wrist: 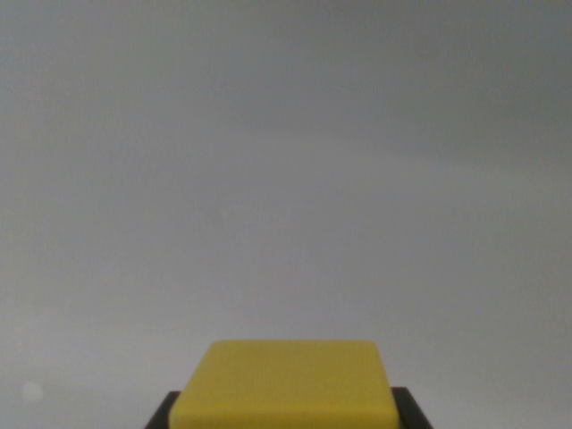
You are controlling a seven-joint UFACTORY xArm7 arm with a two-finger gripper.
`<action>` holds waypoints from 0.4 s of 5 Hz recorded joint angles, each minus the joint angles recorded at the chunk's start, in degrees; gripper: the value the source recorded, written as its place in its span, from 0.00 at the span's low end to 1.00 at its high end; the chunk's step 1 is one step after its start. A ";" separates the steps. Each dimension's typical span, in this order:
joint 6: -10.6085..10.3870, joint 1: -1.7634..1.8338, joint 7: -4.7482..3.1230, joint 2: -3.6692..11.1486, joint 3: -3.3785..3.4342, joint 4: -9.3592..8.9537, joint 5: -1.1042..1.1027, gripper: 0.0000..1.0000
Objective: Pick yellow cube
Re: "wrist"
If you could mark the grey plastic bin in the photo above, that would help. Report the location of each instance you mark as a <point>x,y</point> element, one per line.
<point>223,179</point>

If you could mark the yellow cube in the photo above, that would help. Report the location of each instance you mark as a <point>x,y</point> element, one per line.
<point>286,384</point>

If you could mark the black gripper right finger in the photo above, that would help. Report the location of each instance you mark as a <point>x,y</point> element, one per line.
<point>411,411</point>

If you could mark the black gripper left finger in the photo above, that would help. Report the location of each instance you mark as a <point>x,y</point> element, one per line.
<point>162,413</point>

